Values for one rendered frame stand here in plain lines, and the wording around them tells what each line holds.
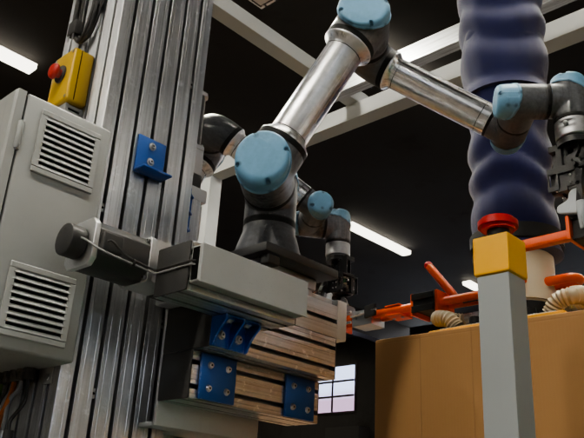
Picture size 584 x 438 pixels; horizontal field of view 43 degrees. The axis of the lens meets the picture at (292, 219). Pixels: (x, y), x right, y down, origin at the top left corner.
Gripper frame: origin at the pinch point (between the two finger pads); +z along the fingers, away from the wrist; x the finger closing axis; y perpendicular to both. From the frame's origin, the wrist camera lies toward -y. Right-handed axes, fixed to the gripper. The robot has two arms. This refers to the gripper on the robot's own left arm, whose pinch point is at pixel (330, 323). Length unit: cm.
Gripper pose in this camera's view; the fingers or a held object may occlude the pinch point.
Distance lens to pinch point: 222.2
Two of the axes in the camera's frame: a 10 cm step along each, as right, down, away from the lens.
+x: 6.9, 3.1, 6.6
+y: 7.2, -2.4, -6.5
